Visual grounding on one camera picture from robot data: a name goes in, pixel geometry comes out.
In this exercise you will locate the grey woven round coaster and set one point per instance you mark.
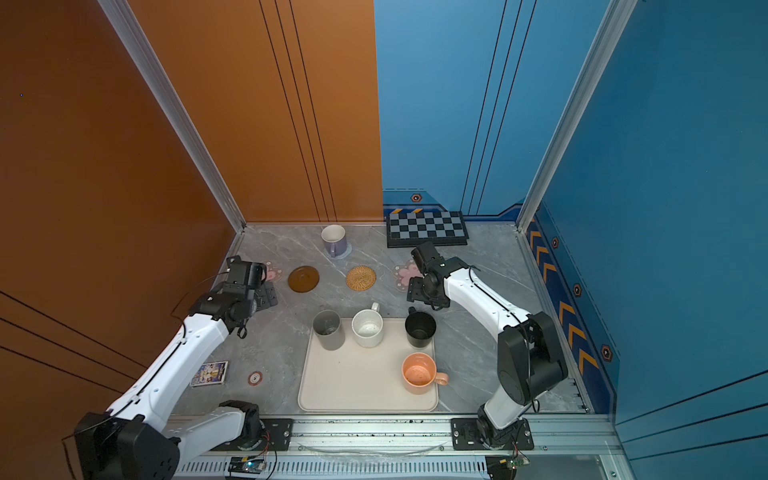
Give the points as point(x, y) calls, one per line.
point(348, 250)

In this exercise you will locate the cream serving tray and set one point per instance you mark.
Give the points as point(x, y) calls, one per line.
point(355, 379)

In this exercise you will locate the black chessboard box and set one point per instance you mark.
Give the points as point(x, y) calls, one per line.
point(413, 228)

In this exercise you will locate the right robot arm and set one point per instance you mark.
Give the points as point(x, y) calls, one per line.
point(530, 359)

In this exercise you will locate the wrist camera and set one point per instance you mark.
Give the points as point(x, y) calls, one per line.
point(426, 257)
point(244, 277)

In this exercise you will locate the black mug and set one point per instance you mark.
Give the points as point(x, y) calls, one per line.
point(420, 328)

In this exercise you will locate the white speckled mug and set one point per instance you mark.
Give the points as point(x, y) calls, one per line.
point(367, 326)

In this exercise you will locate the right circuit board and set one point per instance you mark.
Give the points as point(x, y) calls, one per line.
point(505, 467)

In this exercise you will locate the pink flower coaster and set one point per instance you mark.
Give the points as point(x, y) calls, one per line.
point(404, 273)
point(273, 272)

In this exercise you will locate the white mug purple handle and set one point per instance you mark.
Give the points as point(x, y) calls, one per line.
point(335, 240)

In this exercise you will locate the rattan woven round coaster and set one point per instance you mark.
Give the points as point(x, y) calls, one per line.
point(361, 278)

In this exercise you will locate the grey mug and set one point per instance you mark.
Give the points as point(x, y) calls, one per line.
point(328, 328)

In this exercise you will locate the circuit board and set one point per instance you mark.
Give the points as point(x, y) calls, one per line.
point(505, 467)
point(249, 465)

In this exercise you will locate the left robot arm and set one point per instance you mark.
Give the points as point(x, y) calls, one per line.
point(131, 439)

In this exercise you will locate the orange mug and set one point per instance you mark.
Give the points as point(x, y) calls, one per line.
point(419, 373)

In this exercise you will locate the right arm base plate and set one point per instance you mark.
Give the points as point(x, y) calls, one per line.
point(476, 434)

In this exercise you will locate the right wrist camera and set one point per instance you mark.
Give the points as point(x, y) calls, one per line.
point(426, 257)

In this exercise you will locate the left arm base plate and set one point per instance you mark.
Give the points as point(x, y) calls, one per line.
point(276, 434)

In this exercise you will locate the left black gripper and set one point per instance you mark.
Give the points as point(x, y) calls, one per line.
point(267, 295)

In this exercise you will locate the left circuit board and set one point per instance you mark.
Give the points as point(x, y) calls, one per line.
point(249, 465)

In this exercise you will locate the purple card box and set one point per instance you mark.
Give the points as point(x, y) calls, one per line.
point(209, 374)

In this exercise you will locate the brown wooden round coaster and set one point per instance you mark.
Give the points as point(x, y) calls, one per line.
point(303, 279)

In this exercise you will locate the aluminium front rail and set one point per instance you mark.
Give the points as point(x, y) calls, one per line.
point(411, 446)

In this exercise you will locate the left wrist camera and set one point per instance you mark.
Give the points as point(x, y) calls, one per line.
point(244, 277)

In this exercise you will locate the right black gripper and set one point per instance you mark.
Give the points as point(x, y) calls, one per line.
point(414, 293)

